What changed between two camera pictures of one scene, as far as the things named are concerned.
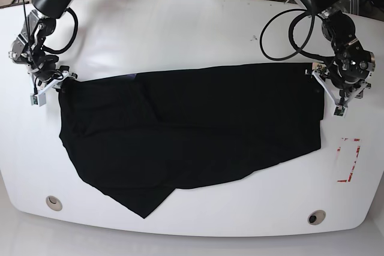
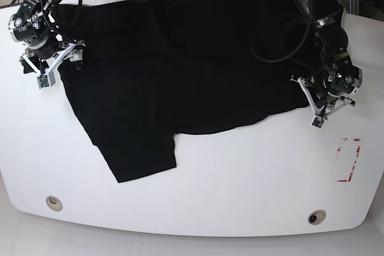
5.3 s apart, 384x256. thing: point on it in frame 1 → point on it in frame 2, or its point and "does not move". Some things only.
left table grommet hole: x=54 y=203 does not move
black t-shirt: x=138 y=138 → x=150 y=69
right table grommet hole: x=316 y=217 does not move
